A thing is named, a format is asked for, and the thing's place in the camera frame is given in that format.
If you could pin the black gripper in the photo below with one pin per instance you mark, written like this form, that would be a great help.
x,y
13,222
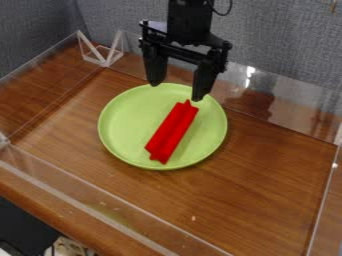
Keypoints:
x,y
188,42

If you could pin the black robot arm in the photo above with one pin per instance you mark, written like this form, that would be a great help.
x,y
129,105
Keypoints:
x,y
193,10

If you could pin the light green plate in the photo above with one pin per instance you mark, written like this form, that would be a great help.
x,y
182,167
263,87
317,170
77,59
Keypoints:
x,y
136,112

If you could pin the black box under table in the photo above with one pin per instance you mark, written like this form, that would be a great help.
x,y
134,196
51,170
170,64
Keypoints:
x,y
25,232

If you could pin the clear acrylic corner bracket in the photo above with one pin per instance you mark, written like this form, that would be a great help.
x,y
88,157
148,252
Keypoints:
x,y
100,54

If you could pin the clear acrylic enclosure wall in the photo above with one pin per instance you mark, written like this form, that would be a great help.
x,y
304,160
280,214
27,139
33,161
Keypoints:
x,y
263,198

